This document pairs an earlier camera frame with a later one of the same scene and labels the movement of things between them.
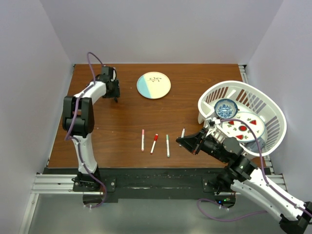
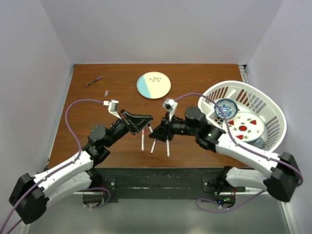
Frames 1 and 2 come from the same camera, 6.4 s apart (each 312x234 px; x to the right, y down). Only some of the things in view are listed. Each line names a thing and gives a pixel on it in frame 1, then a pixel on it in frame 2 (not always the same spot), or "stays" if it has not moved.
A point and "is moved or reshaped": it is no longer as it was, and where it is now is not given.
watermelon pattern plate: x=238 y=129 stays
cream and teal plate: x=153 y=85 stays
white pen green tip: x=167 y=145 stays
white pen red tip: x=155 y=138 stays
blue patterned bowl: x=225 y=108 stays
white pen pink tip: x=143 y=140 stays
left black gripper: x=116 y=93 to x=139 y=122
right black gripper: x=191 y=142 to x=165 y=127
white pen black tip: x=183 y=134 is moved or reshaped
